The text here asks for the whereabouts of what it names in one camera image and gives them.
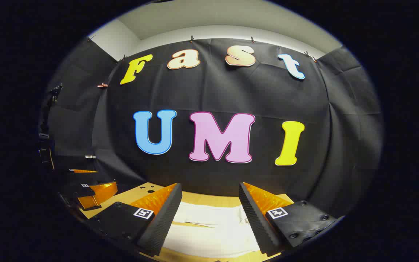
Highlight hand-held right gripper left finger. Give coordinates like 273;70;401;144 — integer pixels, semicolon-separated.
86;183;183;257

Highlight black backdrop cloth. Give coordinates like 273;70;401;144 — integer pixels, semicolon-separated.
38;36;384;219

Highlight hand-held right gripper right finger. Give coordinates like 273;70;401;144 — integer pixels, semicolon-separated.
239;182;341;255

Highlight white jeans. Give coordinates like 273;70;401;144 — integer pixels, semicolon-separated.
161;202;265;259

